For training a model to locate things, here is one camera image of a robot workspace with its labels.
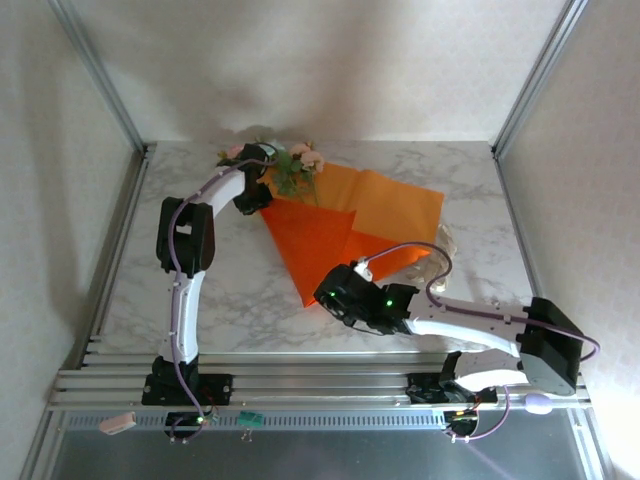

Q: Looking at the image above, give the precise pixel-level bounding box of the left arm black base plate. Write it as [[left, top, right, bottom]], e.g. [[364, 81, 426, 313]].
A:
[[141, 373, 235, 406]]

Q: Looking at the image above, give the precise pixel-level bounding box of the peach fake flower stem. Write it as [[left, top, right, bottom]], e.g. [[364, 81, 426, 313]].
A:
[[289, 142, 327, 207]]

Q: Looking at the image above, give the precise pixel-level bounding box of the aluminium mounting rail frame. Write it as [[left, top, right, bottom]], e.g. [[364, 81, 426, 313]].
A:
[[47, 349, 591, 412]]

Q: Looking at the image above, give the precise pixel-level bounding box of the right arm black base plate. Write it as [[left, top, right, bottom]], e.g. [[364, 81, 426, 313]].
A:
[[405, 372, 500, 405]]

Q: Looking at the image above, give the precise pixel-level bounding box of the black controller board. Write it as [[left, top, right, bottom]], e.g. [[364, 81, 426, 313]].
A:
[[165, 410, 211, 444], [443, 408, 480, 441]]

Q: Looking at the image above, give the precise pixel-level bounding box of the aluminium side rail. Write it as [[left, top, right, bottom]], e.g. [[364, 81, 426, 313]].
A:
[[74, 144, 154, 369], [492, 149, 576, 369]]

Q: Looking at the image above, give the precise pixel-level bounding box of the lavender oval cable adapter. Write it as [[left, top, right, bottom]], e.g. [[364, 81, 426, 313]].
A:
[[522, 393, 554, 415]]

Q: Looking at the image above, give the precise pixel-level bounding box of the slotted grey cable duct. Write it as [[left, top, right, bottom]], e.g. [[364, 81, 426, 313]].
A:
[[64, 409, 446, 431]]

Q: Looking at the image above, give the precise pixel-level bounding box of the grey metal panel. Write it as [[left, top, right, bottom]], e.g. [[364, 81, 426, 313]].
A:
[[22, 427, 609, 480]]

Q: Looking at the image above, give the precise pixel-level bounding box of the aluminium upright post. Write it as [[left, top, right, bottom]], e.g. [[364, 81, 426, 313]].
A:
[[492, 0, 589, 156], [47, 0, 149, 154]]

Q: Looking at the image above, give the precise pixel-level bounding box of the beige fabric ribbon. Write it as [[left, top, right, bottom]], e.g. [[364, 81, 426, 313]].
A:
[[404, 223, 459, 294]]

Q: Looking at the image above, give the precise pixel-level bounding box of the orange wrapping paper sheet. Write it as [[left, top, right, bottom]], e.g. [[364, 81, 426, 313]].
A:
[[257, 162, 445, 307]]

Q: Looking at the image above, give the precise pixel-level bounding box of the small pink block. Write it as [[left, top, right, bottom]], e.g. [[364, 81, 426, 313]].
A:
[[98, 410, 137, 435]]

